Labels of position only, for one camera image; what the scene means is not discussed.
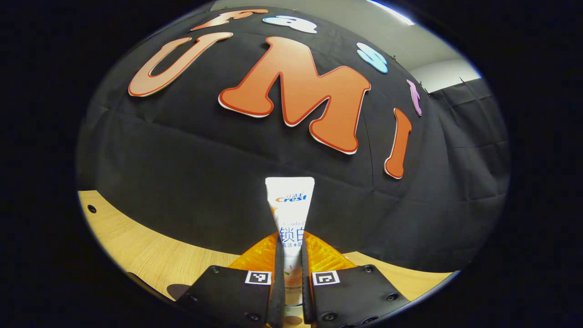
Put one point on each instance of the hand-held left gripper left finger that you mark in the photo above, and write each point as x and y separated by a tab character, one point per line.
277	296

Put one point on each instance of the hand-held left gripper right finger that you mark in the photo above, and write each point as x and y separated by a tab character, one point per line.
307	296

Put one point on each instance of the white toothpaste tube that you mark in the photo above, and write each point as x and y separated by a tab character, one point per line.
289	205

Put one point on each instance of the wooden desktop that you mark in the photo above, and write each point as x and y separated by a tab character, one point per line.
136	246

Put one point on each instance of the black backdrop cloth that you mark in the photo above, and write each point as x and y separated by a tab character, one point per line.
205	173

